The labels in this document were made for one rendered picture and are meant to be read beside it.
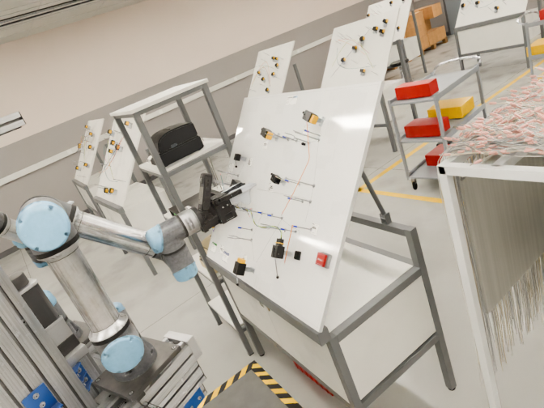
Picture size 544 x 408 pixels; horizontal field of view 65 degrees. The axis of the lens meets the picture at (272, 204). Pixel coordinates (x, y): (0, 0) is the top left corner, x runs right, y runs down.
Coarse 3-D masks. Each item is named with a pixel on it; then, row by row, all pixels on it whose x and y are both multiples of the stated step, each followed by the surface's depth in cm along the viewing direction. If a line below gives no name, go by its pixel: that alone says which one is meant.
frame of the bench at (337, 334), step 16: (352, 240) 237; (400, 256) 209; (416, 272) 194; (400, 288) 190; (368, 304) 185; (384, 304) 186; (432, 304) 204; (352, 320) 180; (256, 336) 294; (336, 336) 175; (432, 336) 209; (336, 352) 176; (416, 352) 204; (304, 368) 222; (336, 368) 182; (400, 368) 199; (448, 368) 219; (352, 384) 184; (384, 384) 195; (448, 384) 223; (352, 400) 186; (368, 400) 191
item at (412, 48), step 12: (396, 0) 893; (408, 0) 867; (372, 12) 942; (408, 12) 861; (396, 36) 874; (396, 48) 876; (408, 48) 878; (420, 48) 895; (396, 60) 891; (408, 72) 881
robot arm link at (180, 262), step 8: (184, 248) 127; (168, 256) 125; (176, 256) 125; (184, 256) 127; (168, 264) 127; (176, 264) 126; (184, 264) 127; (192, 264) 129; (176, 272) 127; (184, 272) 127; (192, 272) 129; (176, 280) 130; (184, 280) 129
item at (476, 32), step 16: (464, 0) 749; (480, 0) 713; (496, 0) 698; (512, 0) 676; (464, 16) 742; (480, 16) 717; (496, 16) 693; (512, 16) 668; (528, 16) 672; (464, 32) 741; (480, 32) 720; (496, 32) 700; (512, 32) 681; (464, 48) 755; (480, 48) 733; (496, 48) 712; (512, 48) 691; (480, 64) 802; (528, 64) 685
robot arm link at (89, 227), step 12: (72, 216) 121; (84, 216) 124; (96, 216) 128; (84, 228) 124; (96, 228) 125; (108, 228) 127; (120, 228) 129; (132, 228) 133; (96, 240) 127; (108, 240) 128; (120, 240) 129; (132, 240) 131; (144, 240) 133; (132, 252) 134; (144, 252) 134
